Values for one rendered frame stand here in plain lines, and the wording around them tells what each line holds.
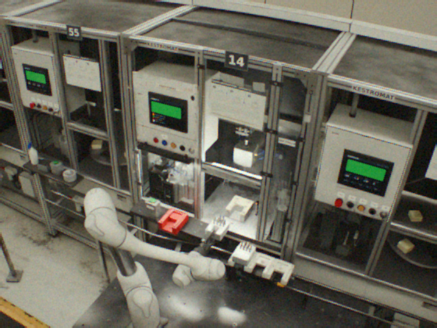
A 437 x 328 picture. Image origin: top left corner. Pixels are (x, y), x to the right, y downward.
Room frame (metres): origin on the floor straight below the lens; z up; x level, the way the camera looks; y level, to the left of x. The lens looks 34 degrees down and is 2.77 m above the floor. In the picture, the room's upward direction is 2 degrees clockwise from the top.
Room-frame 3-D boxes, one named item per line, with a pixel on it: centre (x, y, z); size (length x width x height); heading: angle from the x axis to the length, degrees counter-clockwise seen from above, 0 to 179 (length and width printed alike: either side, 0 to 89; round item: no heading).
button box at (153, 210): (2.09, 0.38, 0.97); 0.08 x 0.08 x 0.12; 65
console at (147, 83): (2.25, 0.24, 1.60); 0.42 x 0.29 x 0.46; 65
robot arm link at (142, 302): (1.40, 0.36, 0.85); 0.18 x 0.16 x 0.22; 22
